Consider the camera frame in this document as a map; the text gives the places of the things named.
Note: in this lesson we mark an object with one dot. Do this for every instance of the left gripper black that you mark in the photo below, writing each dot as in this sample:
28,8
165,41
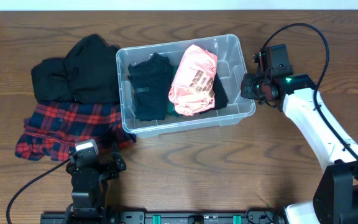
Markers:
113,172

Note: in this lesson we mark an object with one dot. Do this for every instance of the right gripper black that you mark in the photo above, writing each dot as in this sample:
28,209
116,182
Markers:
247,87

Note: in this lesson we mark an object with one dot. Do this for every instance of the black garment with tape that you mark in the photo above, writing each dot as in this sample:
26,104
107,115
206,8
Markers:
221,99

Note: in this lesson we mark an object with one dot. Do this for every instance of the pink printed shirt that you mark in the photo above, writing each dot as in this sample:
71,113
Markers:
192,87

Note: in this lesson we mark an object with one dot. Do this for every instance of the dark green garment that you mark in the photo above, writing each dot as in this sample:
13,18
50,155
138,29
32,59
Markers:
170,106

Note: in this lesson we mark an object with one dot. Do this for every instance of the navy garment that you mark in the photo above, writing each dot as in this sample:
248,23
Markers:
151,81

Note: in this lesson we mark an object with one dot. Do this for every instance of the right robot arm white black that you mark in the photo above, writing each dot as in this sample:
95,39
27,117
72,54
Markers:
336,198

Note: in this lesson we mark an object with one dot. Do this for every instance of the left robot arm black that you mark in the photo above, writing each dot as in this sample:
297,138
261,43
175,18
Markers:
89,178

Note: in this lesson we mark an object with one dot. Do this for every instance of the clear plastic storage bin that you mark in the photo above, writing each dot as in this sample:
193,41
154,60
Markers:
231,68

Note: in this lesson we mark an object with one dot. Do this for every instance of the red navy plaid shirt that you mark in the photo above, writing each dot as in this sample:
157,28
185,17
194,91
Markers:
55,128

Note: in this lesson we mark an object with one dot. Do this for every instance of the black garment left pile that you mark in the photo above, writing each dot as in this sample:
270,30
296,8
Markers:
88,74

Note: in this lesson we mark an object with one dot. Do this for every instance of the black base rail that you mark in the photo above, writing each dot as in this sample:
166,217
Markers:
251,216

